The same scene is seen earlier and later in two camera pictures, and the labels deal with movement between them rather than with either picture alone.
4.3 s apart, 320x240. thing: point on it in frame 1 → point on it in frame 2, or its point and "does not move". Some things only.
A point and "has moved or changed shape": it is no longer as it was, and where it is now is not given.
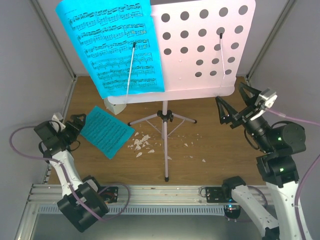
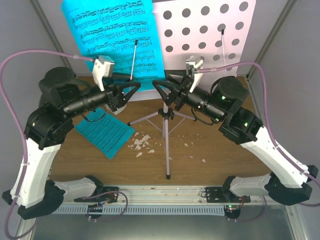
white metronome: [115, 108] does not move
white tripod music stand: [207, 48] has moved or changed shape
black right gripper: [242, 115] → [184, 88]
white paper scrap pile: [141, 141] does not move
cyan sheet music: [103, 32] has moved or changed shape
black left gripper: [76, 129] → [115, 93]
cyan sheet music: [107, 133] does not move
